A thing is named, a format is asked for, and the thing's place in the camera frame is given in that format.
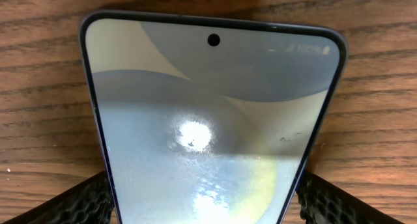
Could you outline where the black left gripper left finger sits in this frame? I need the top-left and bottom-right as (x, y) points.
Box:
(4, 171), (114, 224)

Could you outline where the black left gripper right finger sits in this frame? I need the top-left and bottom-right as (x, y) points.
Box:
(296, 171), (402, 224)

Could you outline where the blue Galaxy smartphone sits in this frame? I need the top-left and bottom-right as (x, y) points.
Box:
(79, 10), (349, 223)

